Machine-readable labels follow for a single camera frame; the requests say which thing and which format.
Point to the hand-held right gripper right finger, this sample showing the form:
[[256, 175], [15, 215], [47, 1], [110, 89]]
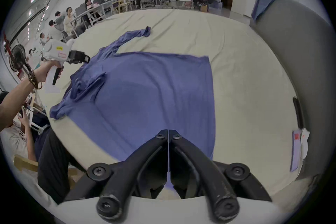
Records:
[[210, 178]]

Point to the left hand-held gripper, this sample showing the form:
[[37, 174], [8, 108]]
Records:
[[56, 49]]

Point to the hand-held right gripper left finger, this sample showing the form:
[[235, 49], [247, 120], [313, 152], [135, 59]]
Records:
[[123, 178]]

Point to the dark blue shirt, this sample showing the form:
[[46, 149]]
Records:
[[147, 97]]

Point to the person's left hand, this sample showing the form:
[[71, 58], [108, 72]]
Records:
[[42, 72]]

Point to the row of tables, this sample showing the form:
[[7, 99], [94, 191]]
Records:
[[110, 5]]

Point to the black standing fan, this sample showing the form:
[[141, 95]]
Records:
[[17, 57]]

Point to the person's legs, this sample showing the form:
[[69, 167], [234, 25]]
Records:
[[52, 165]]

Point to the white paper sheet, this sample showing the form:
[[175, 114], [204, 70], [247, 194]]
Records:
[[305, 141]]

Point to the black phone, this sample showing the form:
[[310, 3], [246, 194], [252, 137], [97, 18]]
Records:
[[298, 112]]

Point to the grey padded headboard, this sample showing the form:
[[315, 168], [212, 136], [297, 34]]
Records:
[[301, 60]]

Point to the blue cloth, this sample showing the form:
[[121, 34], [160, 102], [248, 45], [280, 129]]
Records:
[[263, 3]]

